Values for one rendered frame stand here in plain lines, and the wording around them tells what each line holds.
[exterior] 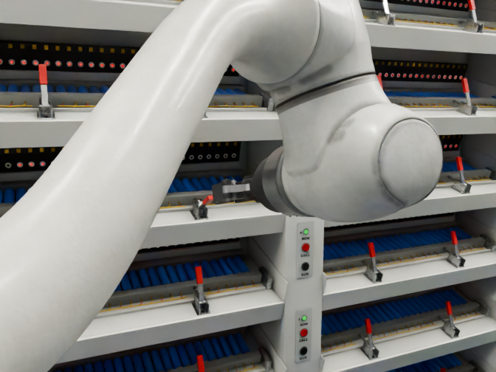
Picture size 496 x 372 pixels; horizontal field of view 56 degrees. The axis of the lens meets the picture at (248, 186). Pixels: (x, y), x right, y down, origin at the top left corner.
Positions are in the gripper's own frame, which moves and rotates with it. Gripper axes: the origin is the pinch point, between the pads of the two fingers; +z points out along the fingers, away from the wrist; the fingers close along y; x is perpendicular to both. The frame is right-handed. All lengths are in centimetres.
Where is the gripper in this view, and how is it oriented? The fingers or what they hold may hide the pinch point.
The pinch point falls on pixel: (233, 193)
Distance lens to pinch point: 76.2
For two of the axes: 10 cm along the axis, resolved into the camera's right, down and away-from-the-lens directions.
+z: -3.8, 0.9, 9.2
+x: -0.9, -9.9, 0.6
